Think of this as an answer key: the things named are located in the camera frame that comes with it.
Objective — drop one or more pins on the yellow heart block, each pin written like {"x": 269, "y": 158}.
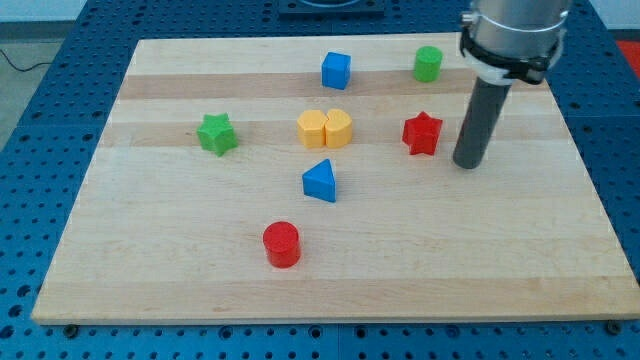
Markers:
{"x": 338, "y": 128}

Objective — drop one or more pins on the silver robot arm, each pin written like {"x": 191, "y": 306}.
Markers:
{"x": 508, "y": 40}

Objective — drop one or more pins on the green star block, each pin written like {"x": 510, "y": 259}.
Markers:
{"x": 216, "y": 134}

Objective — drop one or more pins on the red cylinder block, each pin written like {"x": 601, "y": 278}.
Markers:
{"x": 282, "y": 244}

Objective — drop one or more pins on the blue triangle block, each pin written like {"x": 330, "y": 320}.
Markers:
{"x": 319, "y": 182}

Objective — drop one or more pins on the blue cube block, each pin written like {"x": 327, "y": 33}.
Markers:
{"x": 336, "y": 70}

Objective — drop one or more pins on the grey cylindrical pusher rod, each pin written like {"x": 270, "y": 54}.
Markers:
{"x": 483, "y": 111}

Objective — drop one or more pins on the light wooden board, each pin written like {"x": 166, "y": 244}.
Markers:
{"x": 164, "y": 232}

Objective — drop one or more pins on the yellow pentagon block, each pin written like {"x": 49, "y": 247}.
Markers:
{"x": 311, "y": 128}

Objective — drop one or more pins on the red star block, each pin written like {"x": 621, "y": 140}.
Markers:
{"x": 421, "y": 134}

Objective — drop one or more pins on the green cylinder block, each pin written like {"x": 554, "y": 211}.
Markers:
{"x": 427, "y": 64}

